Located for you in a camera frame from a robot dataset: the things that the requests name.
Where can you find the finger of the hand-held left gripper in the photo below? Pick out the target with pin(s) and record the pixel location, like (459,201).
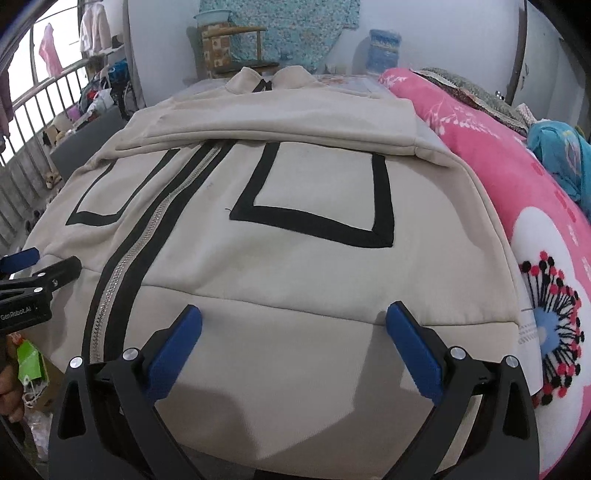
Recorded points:
(21,259)
(55,274)

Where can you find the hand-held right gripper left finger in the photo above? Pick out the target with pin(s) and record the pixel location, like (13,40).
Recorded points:
(171,357)

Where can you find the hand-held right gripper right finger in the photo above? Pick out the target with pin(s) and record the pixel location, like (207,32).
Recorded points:
(415,353)

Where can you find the beige zip jacket black trim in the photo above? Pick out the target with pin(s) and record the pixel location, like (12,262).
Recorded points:
(286,277)

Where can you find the pile of clothes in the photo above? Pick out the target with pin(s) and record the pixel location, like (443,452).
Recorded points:
(104,90)

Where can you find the person's left hand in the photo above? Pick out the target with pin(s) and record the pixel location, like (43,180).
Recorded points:
(11,397)

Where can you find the green bag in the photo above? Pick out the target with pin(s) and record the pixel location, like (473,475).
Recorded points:
(31,362)

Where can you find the metal railing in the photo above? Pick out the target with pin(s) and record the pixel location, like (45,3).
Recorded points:
(27,152)

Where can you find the grey storage box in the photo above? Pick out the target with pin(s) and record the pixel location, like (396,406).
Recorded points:
(87,143)

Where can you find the dark purple hanging garment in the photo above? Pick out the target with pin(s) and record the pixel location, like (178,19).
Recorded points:
(3,106)

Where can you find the pink floral blanket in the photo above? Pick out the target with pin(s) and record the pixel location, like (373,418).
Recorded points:
(508,194)

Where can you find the pink hanging garment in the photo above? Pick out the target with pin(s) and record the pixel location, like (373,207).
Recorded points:
(50,50)

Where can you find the pale hanging garment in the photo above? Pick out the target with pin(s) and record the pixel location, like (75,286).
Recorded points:
(94,27)

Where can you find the blue printed garment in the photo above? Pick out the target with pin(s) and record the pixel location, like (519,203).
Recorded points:
(563,157)

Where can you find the grey knitted cushion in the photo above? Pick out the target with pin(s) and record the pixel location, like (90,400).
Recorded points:
(475,92)

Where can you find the orange patterned box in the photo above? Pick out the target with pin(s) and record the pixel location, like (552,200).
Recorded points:
(213,50)

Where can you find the floral plastic tablecloth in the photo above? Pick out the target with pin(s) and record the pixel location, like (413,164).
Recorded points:
(351,85)

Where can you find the wooden chair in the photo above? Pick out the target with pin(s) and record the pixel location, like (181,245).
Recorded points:
(244,46)

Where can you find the blue water cooler bottle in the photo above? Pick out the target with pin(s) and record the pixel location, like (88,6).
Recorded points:
(384,50)

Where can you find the white door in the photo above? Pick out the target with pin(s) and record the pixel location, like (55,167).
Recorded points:
(549,55)

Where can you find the teal patterned hanging cloth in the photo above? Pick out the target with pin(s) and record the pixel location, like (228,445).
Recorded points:
(295,32)

